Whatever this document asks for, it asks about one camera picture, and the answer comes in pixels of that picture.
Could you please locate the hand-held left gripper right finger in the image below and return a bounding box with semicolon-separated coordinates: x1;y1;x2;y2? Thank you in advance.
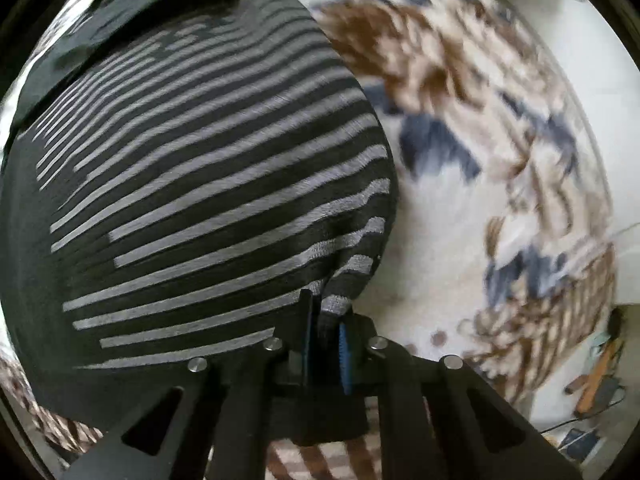
338;313;583;480

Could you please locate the blue booklet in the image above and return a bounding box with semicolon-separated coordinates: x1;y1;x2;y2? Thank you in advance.
559;429;601;458

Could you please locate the black grey striped garment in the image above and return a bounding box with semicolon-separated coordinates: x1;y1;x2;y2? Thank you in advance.
0;0;399;448

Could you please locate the black cable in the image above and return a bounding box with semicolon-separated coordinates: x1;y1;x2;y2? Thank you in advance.
537;385;626;436

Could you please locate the brown blue patterned blanket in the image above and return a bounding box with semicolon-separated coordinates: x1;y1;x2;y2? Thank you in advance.
0;0;617;480

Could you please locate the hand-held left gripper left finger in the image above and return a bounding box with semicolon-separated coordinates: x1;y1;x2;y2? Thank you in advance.
62;289;315;480

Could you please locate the wooden stick tool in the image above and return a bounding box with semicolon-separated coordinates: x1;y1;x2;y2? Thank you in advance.
565;339;626;413

